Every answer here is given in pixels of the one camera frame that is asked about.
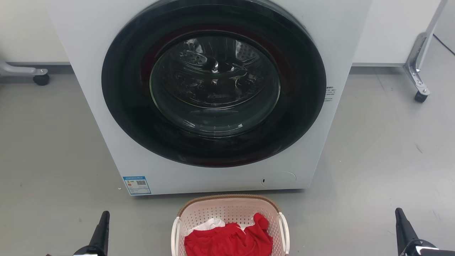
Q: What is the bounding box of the silver metal frame leg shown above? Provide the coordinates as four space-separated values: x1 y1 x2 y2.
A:
403 0 449 96

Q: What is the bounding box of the beige perforated laundry basket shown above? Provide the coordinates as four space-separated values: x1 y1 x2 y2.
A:
171 194 290 256

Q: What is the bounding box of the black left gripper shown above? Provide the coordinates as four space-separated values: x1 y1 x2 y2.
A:
73 211 110 256

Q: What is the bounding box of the white front-load washing machine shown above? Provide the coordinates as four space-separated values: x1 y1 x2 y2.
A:
46 0 372 196

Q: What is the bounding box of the grey metal frame leg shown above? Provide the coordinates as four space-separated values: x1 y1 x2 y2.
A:
0 60 49 77

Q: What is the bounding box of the round white filter cover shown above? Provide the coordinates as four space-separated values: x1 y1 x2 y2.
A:
261 171 296 188

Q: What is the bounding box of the white garment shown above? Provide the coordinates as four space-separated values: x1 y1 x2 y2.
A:
193 218 256 235

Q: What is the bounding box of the black round washer door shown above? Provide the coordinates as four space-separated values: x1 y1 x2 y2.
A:
101 0 327 168

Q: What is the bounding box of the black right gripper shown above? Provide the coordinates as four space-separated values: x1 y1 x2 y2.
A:
395 208 455 256

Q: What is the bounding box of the thin black floor cable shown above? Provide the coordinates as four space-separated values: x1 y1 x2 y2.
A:
433 34 455 56

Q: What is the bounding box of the blue energy label sticker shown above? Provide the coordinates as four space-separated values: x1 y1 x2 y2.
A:
123 176 152 196

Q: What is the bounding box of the red garment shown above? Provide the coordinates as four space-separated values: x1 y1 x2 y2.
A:
184 213 273 256

